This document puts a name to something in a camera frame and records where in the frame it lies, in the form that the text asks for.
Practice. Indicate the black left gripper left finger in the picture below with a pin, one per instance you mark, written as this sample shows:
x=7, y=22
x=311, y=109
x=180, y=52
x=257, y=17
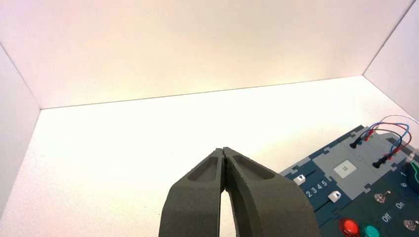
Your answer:
x=193, y=202

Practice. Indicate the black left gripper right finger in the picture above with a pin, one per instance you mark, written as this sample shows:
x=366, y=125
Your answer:
x=268, y=206

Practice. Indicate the dark blue grey control box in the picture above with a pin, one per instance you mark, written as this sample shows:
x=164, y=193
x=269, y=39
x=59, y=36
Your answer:
x=360, y=186

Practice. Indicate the white slider knob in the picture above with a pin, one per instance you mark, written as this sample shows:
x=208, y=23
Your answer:
x=334, y=196
x=299, y=179

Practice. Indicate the red round push button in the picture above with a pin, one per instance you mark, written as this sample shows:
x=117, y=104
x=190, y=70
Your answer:
x=349, y=227

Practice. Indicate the small white display label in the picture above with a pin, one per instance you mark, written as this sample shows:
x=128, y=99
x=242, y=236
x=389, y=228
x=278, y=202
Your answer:
x=345, y=168

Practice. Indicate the teal round push button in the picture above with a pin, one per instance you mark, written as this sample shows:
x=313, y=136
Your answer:
x=370, y=231

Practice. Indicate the green rotary knob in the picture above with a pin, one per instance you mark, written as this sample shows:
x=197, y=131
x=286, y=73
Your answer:
x=413, y=174

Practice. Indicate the metal toggle switch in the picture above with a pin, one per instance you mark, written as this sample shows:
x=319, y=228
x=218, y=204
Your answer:
x=380, y=197
x=410, y=225

